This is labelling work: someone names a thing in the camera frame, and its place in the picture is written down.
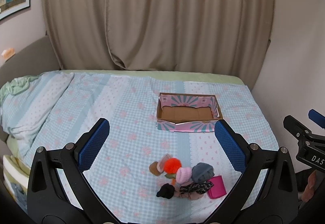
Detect dusty pink fabric scrunchie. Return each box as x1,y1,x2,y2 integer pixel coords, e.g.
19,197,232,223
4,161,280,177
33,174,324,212
174,181,204,200

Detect black fuzzy scrunchie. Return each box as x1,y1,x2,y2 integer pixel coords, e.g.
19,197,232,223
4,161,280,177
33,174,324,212
156,183,175,199

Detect grey fuzzy sock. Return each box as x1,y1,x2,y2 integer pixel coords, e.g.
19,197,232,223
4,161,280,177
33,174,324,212
191,162,215,183

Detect black patterned scrunchie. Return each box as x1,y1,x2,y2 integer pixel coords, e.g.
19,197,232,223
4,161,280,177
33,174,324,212
180,181,214,195

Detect beige curtain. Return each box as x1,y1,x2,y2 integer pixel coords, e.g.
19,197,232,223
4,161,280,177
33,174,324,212
42,0,274,88

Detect pink fuzzy scrunchie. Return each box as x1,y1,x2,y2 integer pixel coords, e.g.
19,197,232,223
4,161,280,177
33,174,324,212
175,167,192,184

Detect magenta zip pouch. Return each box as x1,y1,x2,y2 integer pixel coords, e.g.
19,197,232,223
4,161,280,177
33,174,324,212
207,176,227,199

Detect orange fluffy pompom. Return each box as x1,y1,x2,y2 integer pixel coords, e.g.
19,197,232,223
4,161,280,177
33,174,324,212
163,158,182,179

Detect pink teal cardboard box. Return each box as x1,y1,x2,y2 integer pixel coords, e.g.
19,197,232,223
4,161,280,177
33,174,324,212
156,93,223,133

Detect person's right hand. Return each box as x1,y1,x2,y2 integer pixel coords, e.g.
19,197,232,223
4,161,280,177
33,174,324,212
297,168,317,202

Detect light blue checkered bedspread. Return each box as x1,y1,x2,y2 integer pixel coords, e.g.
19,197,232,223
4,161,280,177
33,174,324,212
1,72,278,223

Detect green bed sheet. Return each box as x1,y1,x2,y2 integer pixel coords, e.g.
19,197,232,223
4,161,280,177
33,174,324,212
1,70,243,159

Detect grey brown headboard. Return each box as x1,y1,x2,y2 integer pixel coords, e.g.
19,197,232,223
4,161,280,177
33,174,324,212
0,35,62,143

